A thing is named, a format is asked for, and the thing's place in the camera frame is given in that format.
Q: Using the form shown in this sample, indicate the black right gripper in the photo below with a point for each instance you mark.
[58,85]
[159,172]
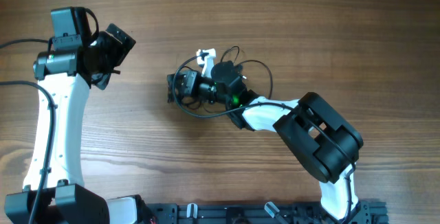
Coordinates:
[191,86]

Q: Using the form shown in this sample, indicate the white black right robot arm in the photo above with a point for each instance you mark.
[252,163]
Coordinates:
[324,143]

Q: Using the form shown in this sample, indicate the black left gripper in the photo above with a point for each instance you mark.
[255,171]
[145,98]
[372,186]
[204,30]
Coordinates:
[105,40]

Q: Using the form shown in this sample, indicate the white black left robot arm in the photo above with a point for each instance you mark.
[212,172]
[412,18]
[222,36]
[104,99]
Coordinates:
[77,58]

